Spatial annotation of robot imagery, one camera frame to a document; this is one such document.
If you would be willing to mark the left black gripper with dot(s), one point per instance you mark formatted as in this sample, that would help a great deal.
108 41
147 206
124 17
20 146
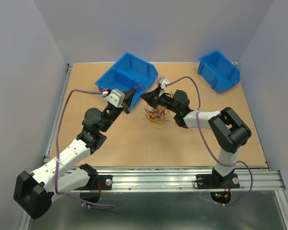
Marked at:
128 95

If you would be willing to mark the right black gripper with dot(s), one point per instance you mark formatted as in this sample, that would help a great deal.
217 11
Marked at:
151 97

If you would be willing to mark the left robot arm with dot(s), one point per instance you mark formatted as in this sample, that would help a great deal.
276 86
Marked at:
36 191

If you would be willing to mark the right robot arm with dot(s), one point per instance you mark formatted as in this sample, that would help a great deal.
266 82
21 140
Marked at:
228 128

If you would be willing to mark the large divided blue bin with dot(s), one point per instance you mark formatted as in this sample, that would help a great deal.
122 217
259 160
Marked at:
128 72

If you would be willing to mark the small blue bin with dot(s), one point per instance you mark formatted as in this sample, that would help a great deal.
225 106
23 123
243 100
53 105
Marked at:
218 71

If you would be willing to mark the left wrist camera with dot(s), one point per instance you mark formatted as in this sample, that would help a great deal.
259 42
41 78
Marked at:
115 97

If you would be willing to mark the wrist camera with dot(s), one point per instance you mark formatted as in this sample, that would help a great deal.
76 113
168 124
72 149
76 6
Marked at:
115 97
162 84

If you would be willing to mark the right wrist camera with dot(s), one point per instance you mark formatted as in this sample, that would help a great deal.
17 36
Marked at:
162 84

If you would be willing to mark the aluminium frame rail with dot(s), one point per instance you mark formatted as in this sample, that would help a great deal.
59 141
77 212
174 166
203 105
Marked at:
146 157

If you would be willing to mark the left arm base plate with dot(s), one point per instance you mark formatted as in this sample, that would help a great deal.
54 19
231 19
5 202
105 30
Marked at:
96 183

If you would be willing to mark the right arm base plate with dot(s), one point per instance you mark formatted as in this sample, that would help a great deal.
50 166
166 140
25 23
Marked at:
215 181

